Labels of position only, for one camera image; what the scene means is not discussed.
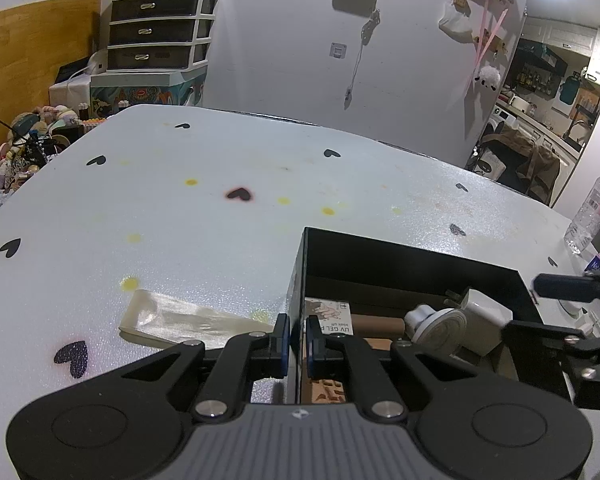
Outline white drawer unit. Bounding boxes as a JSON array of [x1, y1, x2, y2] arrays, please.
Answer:
[[106, 0, 217, 72]]

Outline clear water bottle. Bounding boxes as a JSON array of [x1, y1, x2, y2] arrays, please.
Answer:
[[563, 163, 600, 256]]

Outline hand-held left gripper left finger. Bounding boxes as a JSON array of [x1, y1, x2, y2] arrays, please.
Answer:
[[115, 314, 291, 422]]

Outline teal hanging bag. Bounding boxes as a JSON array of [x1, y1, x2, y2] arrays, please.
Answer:
[[559, 71, 582, 106]]

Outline black storage box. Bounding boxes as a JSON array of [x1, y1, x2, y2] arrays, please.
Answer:
[[287, 226, 572, 406]]

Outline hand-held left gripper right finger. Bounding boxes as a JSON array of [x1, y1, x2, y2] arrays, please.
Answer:
[[305, 315, 483, 422]]

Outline carved wooden square coaster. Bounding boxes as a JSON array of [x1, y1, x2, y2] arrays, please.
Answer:
[[300, 376, 355, 405]]

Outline washing machine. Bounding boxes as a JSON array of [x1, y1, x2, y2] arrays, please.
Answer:
[[485, 105, 520, 137]]

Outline white charger plug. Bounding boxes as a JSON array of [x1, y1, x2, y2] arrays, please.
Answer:
[[445, 287, 515, 355]]

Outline pink hanging ribbons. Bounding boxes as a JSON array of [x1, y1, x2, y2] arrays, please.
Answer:
[[462, 0, 512, 97]]

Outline colourful patterned cabinet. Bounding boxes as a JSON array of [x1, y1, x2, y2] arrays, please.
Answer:
[[90, 66, 208, 109]]

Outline white box with black lid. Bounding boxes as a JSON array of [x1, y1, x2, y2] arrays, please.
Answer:
[[48, 50, 110, 120]]

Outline brown cardboard tube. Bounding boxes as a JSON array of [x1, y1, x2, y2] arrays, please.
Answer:
[[352, 313, 407, 340]]

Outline chair with brown cloth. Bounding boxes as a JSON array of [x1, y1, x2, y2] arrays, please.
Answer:
[[467, 125, 562, 206]]

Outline clear plastic bag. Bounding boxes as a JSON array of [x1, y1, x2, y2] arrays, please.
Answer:
[[118, 288, 277, 350]]

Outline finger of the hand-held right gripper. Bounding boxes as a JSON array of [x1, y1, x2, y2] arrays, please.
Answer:
[[531, 259, 600, 307], [500, 319, 600, 385]]

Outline small white printed box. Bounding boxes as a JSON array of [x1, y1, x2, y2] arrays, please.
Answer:
[[304, 298, 354, 337]]

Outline hanging white cable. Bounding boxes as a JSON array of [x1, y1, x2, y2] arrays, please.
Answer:
[[343, 9, 382, 111]]

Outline white hanging bag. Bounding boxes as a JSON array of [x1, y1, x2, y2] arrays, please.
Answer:
[[438, 1, 475, 43]]

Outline pile of plush toys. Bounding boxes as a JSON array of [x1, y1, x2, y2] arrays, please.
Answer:
[[0, 104, 83, 213]]

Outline white plush sheep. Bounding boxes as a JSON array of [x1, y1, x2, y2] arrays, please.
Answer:
[[474, 65, 503, 92]]

